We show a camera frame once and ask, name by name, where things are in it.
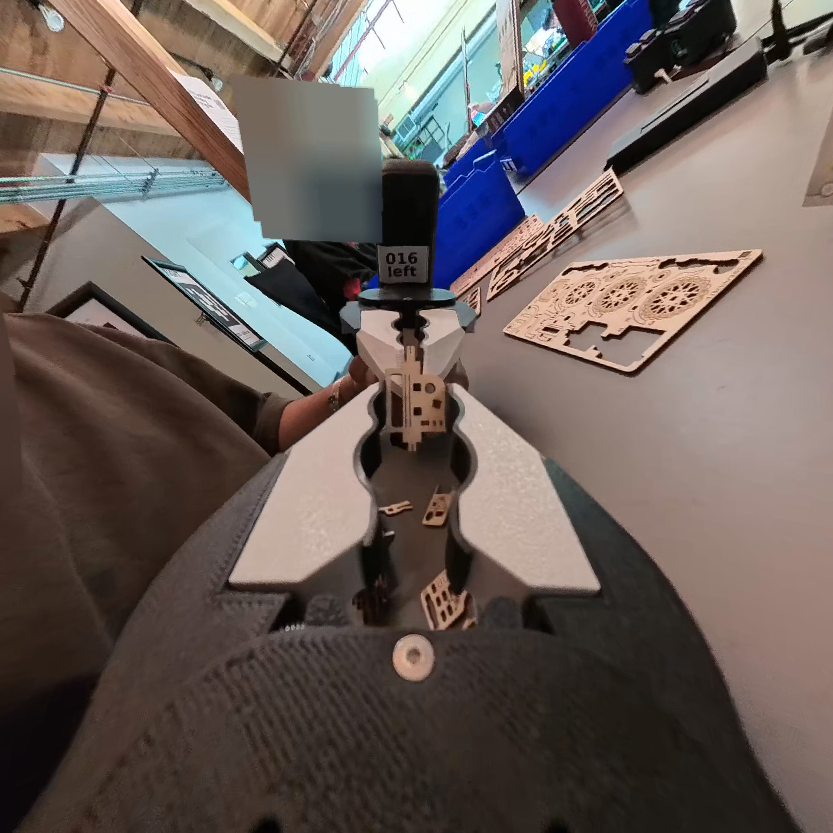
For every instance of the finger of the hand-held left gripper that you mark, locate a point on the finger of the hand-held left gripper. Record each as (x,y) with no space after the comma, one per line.
(442,338)
(381,342)

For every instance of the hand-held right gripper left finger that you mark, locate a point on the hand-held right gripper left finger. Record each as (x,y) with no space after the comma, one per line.
(306,514)

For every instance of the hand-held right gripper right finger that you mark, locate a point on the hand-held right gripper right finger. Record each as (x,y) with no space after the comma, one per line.
(527,520)

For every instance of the wooden plate with holes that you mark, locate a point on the wooden plate with holes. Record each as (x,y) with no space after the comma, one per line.
(429,403)

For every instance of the person's left forearm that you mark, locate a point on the person's left forearm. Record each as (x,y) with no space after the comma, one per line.
(309,416)

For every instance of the grey desk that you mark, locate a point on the grey desk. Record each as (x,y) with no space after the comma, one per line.
(651,488)

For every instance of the person's left hand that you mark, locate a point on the person's left hand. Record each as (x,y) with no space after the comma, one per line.
(362,374)

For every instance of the small wooden parts sheet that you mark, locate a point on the small wooden parts sheet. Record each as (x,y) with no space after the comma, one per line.
(470,300)

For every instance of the small curved wooden piece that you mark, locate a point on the small curved wooden piece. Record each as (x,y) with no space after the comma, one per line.
(395,508)

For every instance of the engraved wooden parts sheet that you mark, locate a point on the engraved wooden parts sheet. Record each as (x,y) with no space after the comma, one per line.
(501,244)

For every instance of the small wooden piece with holes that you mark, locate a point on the small wooden piece with holes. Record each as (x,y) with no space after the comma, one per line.
(446,599)

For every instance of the slotted wooden parts sheet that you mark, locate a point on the slotted wooden parts sheet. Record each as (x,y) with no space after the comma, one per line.
(586,202)

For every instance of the black framed marker sign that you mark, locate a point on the black framed marker sign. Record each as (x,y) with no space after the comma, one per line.
(208,306)

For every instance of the person's brown shirt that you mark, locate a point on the person's brown shirt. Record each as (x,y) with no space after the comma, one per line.
(97,455)

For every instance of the white paper sign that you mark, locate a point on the white paper sign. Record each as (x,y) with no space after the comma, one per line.
(208,110)

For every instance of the black battery charger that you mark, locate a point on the black battery charger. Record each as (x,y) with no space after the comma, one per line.
(647,62)
(699,29)

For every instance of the wooden parts sheet with wheels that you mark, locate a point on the wooden parts sheet with wheels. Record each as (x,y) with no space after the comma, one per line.
(716,280)

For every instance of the black flat box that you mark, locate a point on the black flat box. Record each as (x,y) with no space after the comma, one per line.
(690,104)

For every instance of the black picture frame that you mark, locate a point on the black picture frame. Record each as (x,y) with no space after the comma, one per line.
(104,319)

